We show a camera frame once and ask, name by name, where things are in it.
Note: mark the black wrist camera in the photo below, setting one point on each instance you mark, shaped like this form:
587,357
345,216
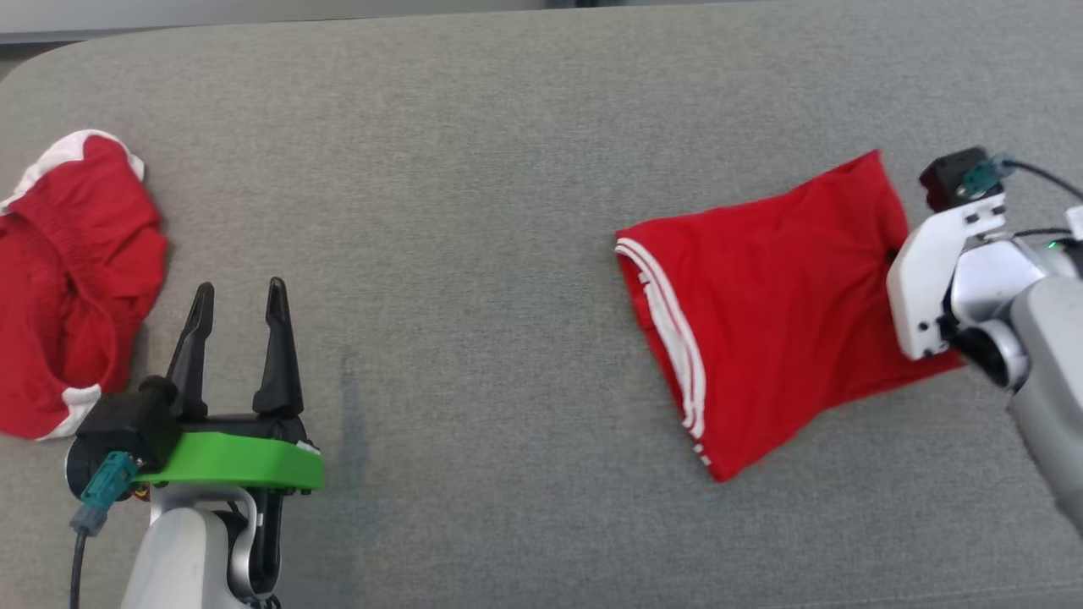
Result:
118,431
948,178

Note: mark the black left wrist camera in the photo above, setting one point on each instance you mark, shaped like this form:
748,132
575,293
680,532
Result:
118,431

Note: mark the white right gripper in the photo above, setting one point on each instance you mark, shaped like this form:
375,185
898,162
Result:
922,279

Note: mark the red white basketball shorts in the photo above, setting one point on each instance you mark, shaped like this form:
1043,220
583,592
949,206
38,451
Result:
76,279

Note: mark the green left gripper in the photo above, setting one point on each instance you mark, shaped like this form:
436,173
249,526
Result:
237,461

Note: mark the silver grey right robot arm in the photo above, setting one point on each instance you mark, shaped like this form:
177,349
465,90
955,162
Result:
1049,338

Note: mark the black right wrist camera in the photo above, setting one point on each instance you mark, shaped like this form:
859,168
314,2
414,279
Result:
948,178

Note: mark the red white basketball jersey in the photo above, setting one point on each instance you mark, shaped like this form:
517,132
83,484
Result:
761,304

